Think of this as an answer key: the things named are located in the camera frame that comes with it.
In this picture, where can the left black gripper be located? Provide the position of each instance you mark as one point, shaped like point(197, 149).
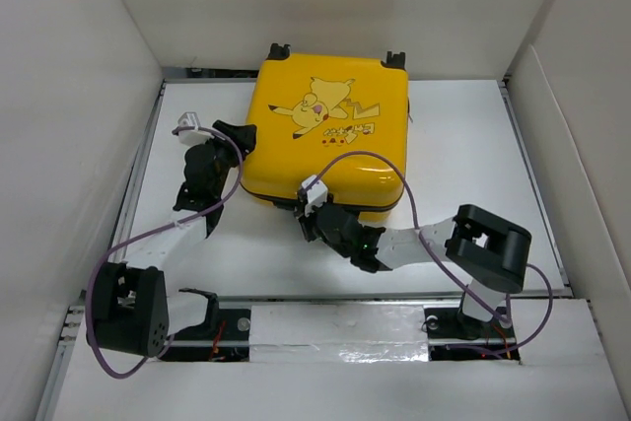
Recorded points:
point(246, 138)

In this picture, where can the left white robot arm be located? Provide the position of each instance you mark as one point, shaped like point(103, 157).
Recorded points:
point(134, 306)

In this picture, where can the white foam cover panel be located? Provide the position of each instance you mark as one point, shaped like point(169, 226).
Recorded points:
point(358, 333)

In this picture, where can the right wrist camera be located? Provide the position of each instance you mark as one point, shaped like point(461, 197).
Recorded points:
point(312, 194)

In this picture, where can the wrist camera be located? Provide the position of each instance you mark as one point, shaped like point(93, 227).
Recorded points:
point(312, 194)
point(187, 125)

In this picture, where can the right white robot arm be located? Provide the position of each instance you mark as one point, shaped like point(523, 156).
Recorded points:
point(483, 254)

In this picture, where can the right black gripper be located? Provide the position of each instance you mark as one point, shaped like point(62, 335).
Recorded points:
point(306, 221)

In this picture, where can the yellow cartoon suitcase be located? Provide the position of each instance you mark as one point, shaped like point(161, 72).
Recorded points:
point(345, 117)

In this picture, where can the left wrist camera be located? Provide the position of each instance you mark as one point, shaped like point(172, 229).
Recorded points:
point(187, 125)

